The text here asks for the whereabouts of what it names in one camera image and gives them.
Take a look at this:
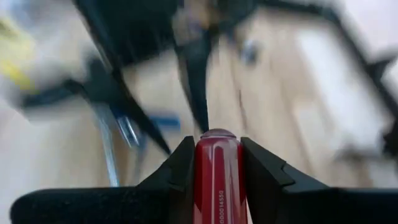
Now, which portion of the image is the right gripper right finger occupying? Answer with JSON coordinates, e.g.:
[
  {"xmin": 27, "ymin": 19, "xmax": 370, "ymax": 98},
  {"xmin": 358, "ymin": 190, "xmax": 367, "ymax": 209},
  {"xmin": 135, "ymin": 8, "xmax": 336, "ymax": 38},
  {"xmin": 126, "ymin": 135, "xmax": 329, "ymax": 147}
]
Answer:
[{"xmin": 240, "ymin": 136, "xmax": 398, "ymax": 224}]

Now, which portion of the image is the black table frame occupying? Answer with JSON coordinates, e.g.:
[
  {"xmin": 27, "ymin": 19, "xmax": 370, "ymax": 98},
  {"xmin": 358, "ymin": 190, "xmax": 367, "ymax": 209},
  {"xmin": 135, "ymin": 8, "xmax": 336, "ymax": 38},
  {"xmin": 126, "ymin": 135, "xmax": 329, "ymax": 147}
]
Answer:
[{"xmin": 257, "ymin": 0, "xmax": 398, "ymax": 158}]

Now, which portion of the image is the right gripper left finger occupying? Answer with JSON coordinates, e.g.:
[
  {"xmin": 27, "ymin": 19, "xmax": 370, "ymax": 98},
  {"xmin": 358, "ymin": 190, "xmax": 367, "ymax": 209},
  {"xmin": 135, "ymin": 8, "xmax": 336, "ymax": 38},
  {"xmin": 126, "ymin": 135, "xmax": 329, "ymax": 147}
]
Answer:
[{"xmin": 10, "ymin": 135, "xmax": 197, "ymax": 224}]

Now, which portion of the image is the blue T-handle hex key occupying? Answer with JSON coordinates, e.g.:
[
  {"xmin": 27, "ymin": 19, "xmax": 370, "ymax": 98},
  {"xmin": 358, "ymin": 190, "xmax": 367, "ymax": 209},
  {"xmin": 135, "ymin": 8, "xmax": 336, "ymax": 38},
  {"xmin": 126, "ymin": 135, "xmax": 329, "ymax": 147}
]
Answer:
[{"xmin": 148, "ymin": 114, "xmax": 182, "ymax": 132}]

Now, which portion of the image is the large grey black screwdriver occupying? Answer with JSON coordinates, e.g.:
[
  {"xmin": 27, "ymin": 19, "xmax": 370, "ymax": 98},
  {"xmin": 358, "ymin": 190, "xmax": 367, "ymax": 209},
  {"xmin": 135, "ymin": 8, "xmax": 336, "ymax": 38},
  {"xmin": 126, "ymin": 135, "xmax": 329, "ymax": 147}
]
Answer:
[{"xmin": 92, "ymin": 102, "xmax": 121, "ymax": 188}]

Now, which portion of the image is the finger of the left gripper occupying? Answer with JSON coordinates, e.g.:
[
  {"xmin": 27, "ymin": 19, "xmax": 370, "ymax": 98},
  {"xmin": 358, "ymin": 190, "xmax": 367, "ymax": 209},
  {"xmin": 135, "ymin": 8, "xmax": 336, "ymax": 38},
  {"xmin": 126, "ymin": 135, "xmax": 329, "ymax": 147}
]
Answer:
[
  {"xmin": 83, "ymin": 58, "xmax": 172, "ymax": 156},
  {"xmin": 172, "ymin": 30, "xmax": 216, "ymax": 134}
]

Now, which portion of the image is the solid red handle screwdriver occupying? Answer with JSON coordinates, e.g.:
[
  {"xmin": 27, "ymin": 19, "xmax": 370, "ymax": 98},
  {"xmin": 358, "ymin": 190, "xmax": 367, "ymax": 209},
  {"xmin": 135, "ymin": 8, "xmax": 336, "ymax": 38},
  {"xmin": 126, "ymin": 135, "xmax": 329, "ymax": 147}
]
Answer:
[{"xmin": 192, "ymin": 128, "xmax": 249, "ymax": 224}]

